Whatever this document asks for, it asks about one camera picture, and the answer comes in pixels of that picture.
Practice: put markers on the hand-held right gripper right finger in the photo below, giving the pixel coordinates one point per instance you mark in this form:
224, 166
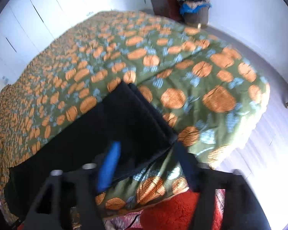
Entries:
187, 167

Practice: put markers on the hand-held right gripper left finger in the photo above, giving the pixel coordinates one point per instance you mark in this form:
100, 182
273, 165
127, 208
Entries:
110, 167

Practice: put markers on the black pants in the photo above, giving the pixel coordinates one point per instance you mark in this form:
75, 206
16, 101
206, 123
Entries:
86, 129

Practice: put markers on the red fleece garment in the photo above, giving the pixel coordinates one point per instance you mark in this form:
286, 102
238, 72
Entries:
172, 210

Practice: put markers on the pink patterned rug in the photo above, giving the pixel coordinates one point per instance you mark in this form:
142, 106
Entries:
124, 223

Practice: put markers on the green orange floral blanket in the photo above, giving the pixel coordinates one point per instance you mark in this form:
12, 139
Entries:
182, 76

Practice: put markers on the brown stool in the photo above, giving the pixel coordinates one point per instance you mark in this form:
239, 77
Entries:
198, 16

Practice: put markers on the brown wooden cabinet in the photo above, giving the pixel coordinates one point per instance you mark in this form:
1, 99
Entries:
160, 2

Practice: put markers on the white wardrobe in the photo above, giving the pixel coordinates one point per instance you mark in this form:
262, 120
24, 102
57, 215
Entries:
50, 9

